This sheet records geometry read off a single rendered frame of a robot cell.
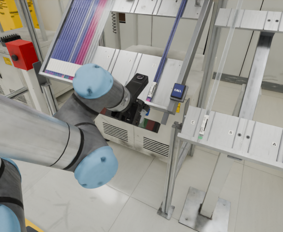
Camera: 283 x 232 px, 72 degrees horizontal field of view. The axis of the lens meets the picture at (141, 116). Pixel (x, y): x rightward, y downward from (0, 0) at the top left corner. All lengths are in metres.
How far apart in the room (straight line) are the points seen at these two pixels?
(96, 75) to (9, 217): 0.30
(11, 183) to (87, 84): 0.28
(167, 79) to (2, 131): 0.60
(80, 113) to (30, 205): 1.07
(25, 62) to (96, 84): 1.06
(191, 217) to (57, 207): 0.78
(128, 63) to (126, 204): 0.83
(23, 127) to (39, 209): 1.15
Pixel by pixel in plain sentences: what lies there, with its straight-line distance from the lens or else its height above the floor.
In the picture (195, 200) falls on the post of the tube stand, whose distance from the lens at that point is 1.33.
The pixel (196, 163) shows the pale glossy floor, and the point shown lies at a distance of 1.53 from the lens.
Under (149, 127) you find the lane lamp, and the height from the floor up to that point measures 0.65.
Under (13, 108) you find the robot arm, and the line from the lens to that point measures 0.29.
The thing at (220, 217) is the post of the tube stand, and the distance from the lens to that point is 1.32.
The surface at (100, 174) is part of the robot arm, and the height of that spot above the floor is 0.85.
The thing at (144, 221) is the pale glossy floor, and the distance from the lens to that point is 1.25.
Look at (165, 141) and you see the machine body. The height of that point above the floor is 0.26.
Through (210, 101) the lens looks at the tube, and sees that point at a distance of 0.63.
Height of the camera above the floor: 1.12
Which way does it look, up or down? 36 degrees down
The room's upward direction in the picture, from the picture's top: straight up
